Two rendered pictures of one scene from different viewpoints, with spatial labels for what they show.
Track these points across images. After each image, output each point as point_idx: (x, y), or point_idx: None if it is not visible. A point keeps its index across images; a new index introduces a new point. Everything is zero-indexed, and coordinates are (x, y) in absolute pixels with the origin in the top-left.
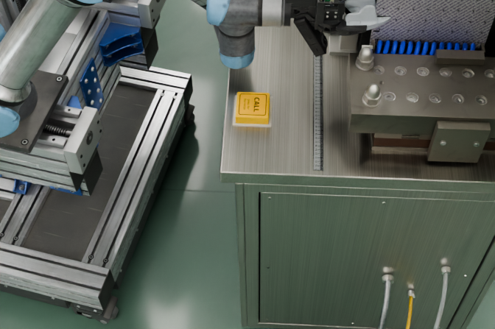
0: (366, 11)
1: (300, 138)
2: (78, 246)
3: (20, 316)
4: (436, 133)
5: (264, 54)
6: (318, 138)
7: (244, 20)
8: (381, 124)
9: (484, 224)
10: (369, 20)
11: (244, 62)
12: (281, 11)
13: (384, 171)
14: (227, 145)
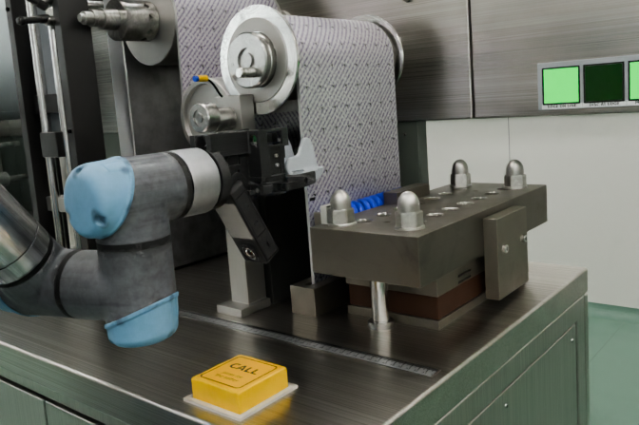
0: (305, 147)
1: (352, 371)
2: None
3: None
4: (496, 232)
5: (156, 356)
6: (371, 357)
7: (166, 191)
8: (445, 249)
9: (569, 389)
10: (310, 165)
11: (174, 315)
12: (214, 163)
13: (489, 332)
14: None
